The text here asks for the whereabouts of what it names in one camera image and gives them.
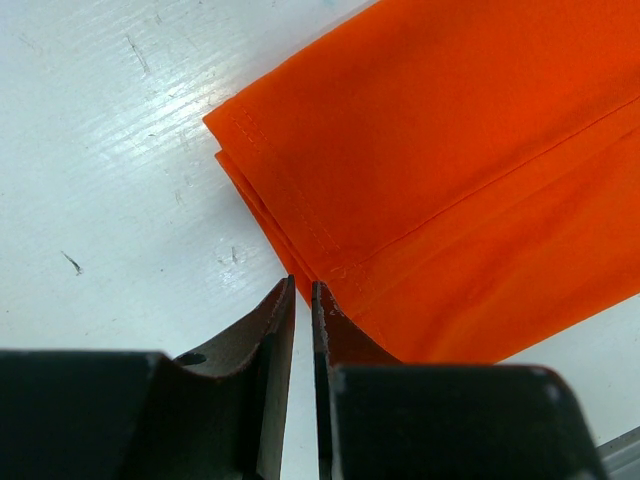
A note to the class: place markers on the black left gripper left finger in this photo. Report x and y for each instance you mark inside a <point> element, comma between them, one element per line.
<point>218,411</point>

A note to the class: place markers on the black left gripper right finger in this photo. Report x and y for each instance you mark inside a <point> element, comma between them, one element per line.
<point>380,418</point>

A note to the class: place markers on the orange t-shirt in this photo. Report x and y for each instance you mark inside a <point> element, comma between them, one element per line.
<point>463,175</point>

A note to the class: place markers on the aluminium front rail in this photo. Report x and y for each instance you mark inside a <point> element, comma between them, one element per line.
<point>621,456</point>

